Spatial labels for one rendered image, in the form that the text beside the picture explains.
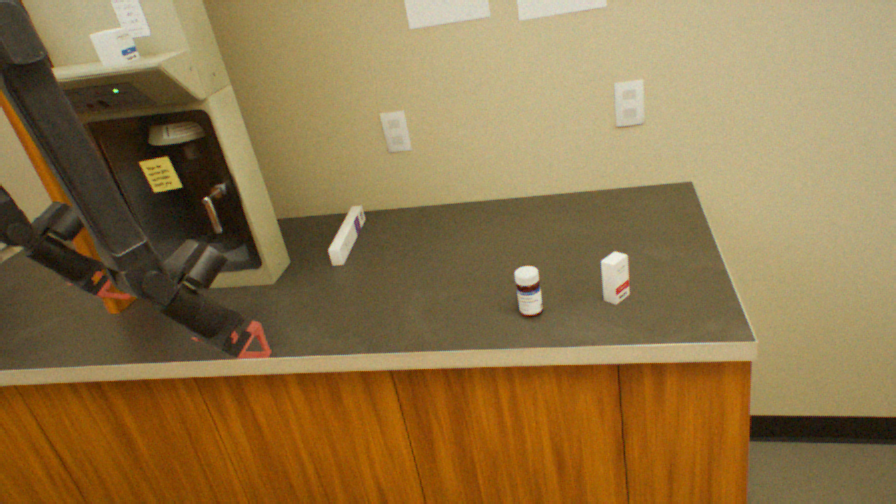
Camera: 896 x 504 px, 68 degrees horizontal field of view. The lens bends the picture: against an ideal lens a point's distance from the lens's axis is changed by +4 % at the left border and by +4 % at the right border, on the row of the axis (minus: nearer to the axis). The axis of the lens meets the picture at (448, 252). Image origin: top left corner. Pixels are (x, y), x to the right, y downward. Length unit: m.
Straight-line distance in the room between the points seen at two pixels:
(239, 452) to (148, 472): 0.27
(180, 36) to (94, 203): 0.57
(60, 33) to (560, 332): 1.19
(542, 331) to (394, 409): 0.37
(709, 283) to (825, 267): 0.73
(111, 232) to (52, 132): 0.15
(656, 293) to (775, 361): 0.93
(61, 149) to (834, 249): 1.80
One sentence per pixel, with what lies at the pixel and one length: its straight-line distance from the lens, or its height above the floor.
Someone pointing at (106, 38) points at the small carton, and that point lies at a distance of 1.50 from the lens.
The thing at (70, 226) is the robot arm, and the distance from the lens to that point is 1.57.
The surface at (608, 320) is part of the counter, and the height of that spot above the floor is 0.94.
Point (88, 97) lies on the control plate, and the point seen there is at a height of 1.45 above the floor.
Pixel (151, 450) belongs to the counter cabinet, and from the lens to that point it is 1.79.
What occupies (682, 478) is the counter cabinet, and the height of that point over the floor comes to 0.58.
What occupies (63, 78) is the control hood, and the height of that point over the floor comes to 1.50.
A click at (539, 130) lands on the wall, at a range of 1.80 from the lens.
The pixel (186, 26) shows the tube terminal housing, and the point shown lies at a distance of 1.52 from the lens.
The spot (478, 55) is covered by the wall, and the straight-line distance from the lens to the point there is 1.76.
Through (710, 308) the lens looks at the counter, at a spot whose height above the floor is 0.94.
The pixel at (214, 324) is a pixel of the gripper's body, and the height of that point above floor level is 1.14.
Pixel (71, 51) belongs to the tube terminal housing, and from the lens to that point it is 1.66.
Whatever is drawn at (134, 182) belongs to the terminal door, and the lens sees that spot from 1.69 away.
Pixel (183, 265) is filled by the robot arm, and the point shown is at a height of 1.26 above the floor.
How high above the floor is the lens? 1.68
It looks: 27 degrees down
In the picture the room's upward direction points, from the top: 11 degrees counter-clockwise
